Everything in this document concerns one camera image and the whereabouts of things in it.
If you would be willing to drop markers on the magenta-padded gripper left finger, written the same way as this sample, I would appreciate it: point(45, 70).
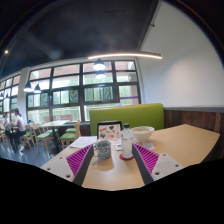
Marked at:
point(56, 167)

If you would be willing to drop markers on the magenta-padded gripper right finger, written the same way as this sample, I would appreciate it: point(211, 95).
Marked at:
point(166, 166)

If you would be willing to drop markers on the clear plastic water bottle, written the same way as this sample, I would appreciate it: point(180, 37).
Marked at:
point(127, 143)

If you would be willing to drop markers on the grey napkin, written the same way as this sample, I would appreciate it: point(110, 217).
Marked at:
point(149, 145)

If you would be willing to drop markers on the wooden chairs with green seats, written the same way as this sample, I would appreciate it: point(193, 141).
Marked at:
point(43, 136)

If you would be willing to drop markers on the white paper booklet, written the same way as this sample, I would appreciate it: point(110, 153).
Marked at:
point(82, 142)

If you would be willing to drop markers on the white ceramic bowl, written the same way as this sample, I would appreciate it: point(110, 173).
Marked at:
point(144, 133)

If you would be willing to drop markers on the flat round red coaster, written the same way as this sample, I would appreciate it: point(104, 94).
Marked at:
point(124, 159)

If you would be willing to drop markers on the light wooden dining table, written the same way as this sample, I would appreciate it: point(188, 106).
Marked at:
point(53, 123)

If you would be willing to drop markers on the patterned ceramic mug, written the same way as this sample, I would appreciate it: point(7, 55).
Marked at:
point(104, 150)

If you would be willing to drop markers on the small white card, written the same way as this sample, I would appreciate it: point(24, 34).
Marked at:
point(118, 146)

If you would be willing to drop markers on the person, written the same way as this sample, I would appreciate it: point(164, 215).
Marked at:
point(6, 125)
point(20, 125)

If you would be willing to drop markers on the green upholstered bench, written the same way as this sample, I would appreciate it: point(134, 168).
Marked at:
point(140, 115)

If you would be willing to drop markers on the black-framed picture stand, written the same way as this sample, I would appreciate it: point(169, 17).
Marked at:
point(109, 132)

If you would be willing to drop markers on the large dark-framed multi-pane window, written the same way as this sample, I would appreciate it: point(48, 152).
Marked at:
point(66, 96)

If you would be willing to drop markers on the dark pendant ceiling lamps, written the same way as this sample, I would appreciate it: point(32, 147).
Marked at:
point(99, 65)

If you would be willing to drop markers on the curved linear ceiling light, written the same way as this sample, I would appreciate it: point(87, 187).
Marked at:
point(126, 55)

